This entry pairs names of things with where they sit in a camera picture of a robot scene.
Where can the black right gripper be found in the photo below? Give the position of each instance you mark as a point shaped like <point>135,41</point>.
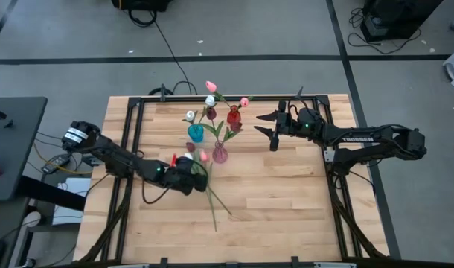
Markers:
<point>292,123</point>

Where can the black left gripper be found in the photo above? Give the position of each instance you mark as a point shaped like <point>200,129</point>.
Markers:
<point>186,178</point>

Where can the white artificial tulip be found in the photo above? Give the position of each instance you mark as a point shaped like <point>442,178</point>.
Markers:
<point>188,155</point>
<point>190,115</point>
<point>210,100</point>

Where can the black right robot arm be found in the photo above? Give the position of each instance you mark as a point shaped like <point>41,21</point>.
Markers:
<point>361,139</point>

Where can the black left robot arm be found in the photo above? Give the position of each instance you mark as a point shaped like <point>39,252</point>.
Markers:
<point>115,156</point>

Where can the red glass vase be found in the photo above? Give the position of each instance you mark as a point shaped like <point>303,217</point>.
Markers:
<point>233,117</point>

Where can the purple glass vase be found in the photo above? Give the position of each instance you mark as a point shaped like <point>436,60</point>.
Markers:
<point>220,154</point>

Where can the teal glass vase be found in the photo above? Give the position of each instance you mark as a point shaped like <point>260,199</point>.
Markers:
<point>195,134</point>

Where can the red plastic tag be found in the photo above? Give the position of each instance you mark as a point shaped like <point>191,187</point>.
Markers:
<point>173,160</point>

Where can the white box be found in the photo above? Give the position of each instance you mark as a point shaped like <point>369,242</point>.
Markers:
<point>74,186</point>

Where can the black power adapter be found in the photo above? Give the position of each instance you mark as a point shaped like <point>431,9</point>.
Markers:
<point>56,162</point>

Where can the black equipment box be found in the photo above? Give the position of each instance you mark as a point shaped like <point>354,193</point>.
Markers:
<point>394,18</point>

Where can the black desk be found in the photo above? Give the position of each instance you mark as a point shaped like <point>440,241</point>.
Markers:
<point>15,149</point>

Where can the black equipment case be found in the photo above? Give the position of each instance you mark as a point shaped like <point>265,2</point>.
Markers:
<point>141,4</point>

